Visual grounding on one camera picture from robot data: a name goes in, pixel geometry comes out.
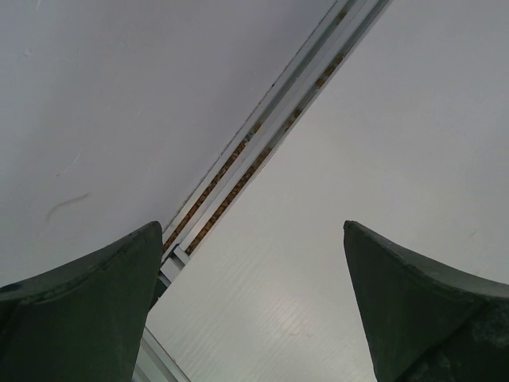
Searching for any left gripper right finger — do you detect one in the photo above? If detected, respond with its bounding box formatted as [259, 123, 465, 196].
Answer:
[344, 221, 508, 381]

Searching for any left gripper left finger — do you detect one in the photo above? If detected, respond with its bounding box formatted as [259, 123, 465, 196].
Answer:
[1, 221, 163, 381]

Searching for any aluminium left side rail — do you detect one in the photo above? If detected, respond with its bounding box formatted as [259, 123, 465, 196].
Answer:
[134, 1, 388, 381]

